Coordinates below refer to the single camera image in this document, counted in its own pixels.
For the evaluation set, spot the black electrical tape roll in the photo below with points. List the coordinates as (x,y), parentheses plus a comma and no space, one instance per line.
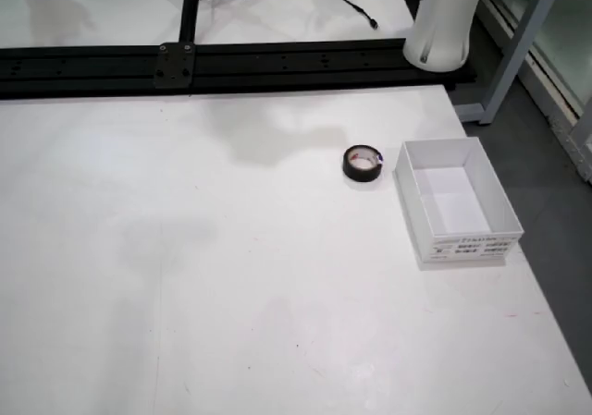
(356,175)

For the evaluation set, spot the white six-joint robot arm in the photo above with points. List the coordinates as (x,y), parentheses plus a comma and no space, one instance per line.
(439,27)

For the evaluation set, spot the white rectangular cardboard bin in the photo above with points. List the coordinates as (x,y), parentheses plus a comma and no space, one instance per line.
(462,249)

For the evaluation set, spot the black aluminium rail frame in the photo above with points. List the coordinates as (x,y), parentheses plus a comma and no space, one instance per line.
(277,69)

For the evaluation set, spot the black metal bracket plate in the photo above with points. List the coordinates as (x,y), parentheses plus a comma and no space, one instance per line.
(173,72)

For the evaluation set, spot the black aluminium upright post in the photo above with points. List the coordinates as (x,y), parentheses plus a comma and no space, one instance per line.
(190,8)

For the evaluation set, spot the grey metal partition frame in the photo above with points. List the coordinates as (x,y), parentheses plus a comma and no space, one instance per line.
(514,54)

